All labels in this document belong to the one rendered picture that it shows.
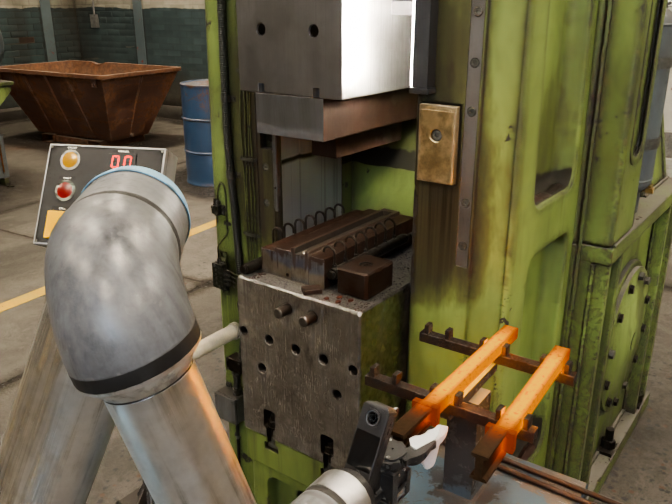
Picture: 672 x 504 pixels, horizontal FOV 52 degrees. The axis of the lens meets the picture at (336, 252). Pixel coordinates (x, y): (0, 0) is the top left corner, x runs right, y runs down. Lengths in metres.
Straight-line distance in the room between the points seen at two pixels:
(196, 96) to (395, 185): 4.26
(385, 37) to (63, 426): 1.14
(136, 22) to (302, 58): 8.92
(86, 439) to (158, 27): 9.48
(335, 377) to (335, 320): 0.15
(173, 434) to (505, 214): 1.05
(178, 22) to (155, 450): 9.37
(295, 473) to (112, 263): 1.39
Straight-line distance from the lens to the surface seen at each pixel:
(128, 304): 0.58
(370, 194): 2.10
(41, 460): 0.82
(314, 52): 1.54
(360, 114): 1.66
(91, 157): 1.97
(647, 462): 2.83
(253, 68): 1.66
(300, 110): 1.58
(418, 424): 1.11
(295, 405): 1.79
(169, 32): 10.02
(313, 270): 1.66
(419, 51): 1.51
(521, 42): 1.46
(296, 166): 1.91
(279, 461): 1.93
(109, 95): 7.79
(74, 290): 0.59
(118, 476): 2.65
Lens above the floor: 1.57
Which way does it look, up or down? 20 degrees down
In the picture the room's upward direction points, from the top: straight up
